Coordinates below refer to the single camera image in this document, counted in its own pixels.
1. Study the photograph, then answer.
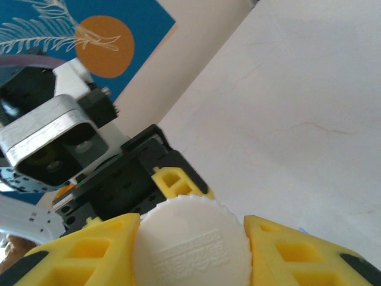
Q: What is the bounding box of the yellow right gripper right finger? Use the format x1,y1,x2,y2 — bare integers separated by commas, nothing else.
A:
243,214,381,286

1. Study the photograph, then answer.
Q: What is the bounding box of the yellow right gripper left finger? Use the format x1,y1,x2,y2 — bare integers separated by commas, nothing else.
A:
0,212,141,286

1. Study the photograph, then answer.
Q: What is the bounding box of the white ribbed bottle cap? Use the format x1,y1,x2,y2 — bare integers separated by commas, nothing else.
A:
130,195,254,286

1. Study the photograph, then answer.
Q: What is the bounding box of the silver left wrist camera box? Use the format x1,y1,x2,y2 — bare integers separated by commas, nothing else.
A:
0,86,120,188

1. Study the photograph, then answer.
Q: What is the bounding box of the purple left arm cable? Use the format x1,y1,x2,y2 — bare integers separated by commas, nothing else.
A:
0,52,67,69

